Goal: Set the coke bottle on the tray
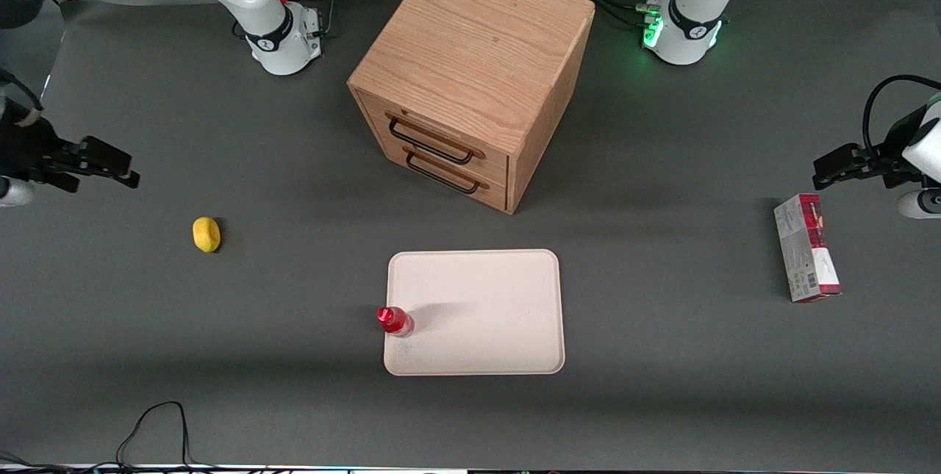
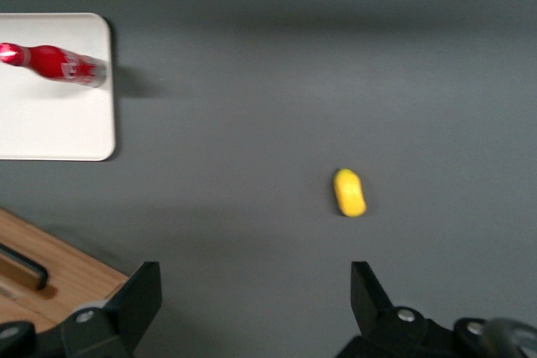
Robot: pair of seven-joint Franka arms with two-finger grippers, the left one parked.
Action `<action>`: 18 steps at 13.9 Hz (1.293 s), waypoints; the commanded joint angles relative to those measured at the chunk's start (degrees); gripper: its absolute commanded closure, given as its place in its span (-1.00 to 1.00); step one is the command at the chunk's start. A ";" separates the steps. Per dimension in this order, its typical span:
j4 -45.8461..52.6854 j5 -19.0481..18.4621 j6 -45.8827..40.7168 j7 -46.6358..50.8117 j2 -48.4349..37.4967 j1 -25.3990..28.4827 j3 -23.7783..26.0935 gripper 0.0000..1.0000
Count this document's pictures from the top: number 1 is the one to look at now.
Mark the wooden two-drawer cabinet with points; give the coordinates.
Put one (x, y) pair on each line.
(470, 40)

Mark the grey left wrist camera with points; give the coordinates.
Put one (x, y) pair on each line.
(920, 204)

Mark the yellow lemon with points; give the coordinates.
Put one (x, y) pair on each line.
(206, 234)

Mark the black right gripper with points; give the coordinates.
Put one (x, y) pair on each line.
(26, 151)

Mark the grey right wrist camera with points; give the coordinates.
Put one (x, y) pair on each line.
(15, 192)

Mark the white rectangular tray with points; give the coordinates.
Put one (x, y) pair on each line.
(485, 312)

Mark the coke bottle with red cap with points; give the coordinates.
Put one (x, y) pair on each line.
(397, 322)

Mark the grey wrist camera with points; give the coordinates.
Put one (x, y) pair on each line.
(15, 192)
(920, 204)

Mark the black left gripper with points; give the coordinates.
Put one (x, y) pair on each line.
(892, 158)

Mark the red plaid shortbread box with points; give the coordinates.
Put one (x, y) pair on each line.
(807, 253)

